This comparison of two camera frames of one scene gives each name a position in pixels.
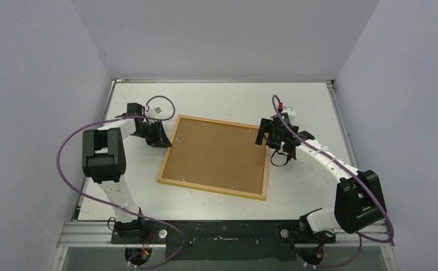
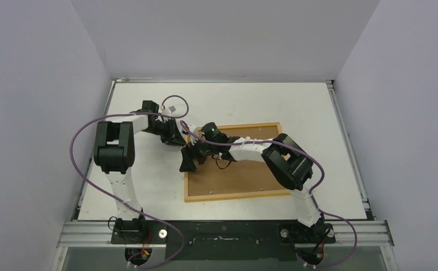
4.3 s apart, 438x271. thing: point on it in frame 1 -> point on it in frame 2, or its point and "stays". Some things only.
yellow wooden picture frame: (221, 190) -> (204, 198)
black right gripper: (270, 130) -> (194, 154)
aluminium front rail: (98, 234) stays
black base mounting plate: (218, 240) stays
